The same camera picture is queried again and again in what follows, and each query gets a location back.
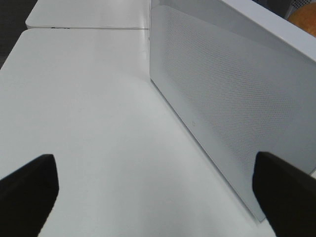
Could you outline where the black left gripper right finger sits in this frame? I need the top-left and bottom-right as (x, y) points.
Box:
(252, 152), (316, 237)

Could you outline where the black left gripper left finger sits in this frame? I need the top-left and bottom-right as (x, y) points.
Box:
(0, 154), (59, 237)

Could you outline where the white microwave door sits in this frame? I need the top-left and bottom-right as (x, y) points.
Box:
(150, 0), (316, 221)

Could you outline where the toy hamburger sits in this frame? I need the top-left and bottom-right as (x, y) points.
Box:
(288, 2), (316, 37)

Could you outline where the white microwave oven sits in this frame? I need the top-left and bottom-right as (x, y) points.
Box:
(149, 0), (316, 15)

